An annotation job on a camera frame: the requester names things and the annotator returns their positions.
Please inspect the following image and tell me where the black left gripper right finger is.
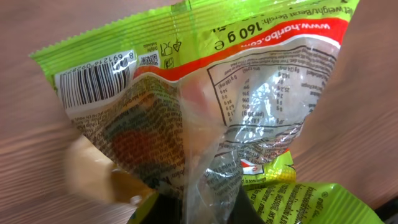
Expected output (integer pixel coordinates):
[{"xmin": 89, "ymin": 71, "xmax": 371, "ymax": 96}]
[{"xmin": 228, "ymin": 186, "xmax": 265, "ymax": 224}]

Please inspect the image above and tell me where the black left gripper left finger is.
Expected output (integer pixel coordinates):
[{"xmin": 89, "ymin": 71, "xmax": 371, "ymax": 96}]
[{"xmin": 141, "ymin": 194, "xmax": 182, "ymax": 224}]

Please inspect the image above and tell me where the beige nut snack pouch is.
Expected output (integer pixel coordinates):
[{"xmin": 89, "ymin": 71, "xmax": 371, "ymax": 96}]
[{"xmin": 65, "ymin": 136, "xmax": 155, "ymax": 207}]

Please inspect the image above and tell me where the green Haribo gummy bag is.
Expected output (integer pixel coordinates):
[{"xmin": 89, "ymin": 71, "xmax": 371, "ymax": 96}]
[{"xmin": 32, "ymin": 1, "xmax": 381, "ymax": 223}]

